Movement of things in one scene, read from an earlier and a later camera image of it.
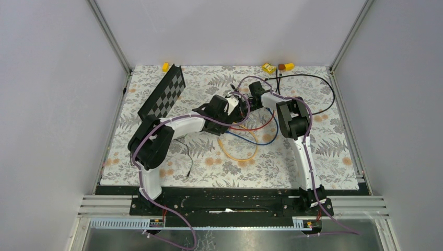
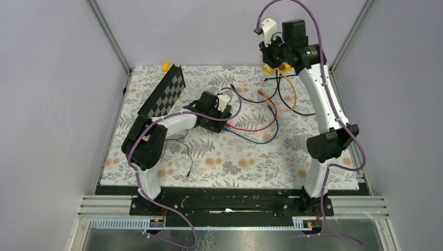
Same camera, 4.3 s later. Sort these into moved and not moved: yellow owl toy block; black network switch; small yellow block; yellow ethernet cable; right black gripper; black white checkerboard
Moved: right black gripper; yellow ethernet cable
Not moved: yellow owl toy block; black white checkerboard; black network switch; small yellow block
